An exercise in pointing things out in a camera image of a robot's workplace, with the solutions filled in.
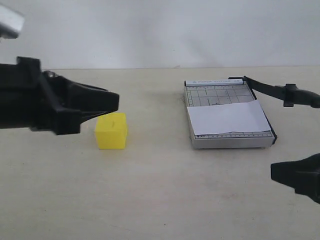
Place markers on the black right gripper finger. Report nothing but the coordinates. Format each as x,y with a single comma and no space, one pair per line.
301,175

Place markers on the grey paper cutter base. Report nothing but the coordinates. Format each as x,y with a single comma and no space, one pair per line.
219,92

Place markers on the white paper sheet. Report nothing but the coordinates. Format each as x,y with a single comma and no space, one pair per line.
241,117

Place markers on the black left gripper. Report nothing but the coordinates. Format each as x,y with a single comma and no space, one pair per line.
47,101

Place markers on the yellow foam cube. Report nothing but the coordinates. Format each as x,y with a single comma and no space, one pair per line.
111,131

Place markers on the black cutter blade arm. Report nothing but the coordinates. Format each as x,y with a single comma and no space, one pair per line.
290,94

